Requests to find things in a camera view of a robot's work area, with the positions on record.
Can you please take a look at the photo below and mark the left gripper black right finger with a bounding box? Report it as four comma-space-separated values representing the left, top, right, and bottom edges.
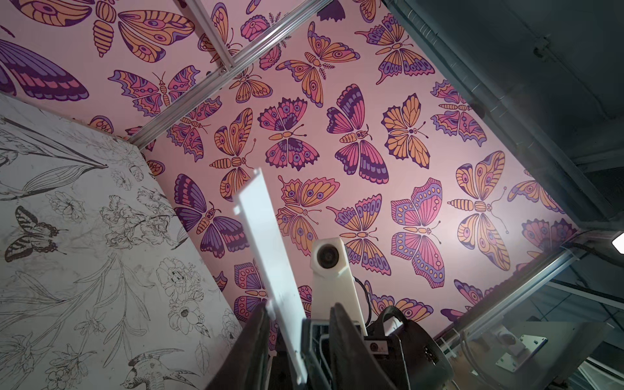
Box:
329, 303, 397, 389

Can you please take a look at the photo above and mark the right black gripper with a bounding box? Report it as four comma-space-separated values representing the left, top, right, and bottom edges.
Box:
272, 304, 454, 390

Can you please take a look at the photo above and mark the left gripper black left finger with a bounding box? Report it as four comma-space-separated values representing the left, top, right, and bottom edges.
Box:
206, 302, 271, 390

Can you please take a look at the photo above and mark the white battery cover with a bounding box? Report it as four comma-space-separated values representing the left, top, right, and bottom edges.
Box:
234, 168, 308, 389

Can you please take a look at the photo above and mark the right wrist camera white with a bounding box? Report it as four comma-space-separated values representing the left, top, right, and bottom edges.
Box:
310, 237, 367, 336

